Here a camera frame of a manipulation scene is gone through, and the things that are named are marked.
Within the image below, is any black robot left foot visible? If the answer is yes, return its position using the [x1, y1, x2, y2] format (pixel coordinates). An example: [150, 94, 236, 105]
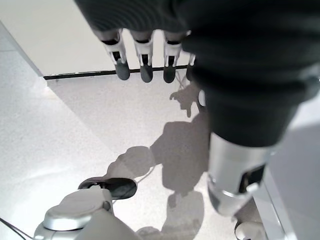
[77, 176, 138, 200]

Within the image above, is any white cart caster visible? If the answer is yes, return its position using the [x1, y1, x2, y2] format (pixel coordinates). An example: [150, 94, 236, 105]
[198, 89, 207, 108]
[234, 220, 262, 240]

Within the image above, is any thick black floor cable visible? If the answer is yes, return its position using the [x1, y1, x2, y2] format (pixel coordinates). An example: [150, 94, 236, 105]
[0, 216, 30, 238]

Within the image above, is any white medical cart body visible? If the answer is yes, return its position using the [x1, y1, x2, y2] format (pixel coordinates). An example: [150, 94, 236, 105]
[251, 117, 320, 240]

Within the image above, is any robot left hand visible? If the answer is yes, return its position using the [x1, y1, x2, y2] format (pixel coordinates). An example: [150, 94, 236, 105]
[73, 0, 320, 216]

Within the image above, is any silver robot left leg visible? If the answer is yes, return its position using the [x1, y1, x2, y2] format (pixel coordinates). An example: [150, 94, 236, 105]
[33, 186, 141, 240]

